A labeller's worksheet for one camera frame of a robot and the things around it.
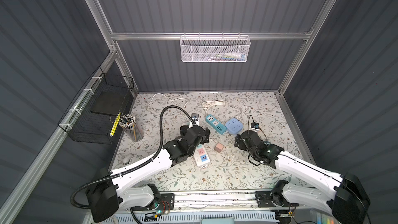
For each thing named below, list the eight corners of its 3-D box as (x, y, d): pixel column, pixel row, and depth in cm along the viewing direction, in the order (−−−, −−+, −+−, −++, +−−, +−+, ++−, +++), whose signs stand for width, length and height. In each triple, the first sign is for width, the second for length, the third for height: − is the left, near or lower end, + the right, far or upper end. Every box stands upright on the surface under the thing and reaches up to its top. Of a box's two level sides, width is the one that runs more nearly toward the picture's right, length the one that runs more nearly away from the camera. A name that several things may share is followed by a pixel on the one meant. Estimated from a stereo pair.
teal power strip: (202, 120, 106) (202, 118, 104) (208, 115, 109) (208, 113, 107) (222, 135, 98) (222, 133, 96) (227, 129, 101) (228, 127, 99)
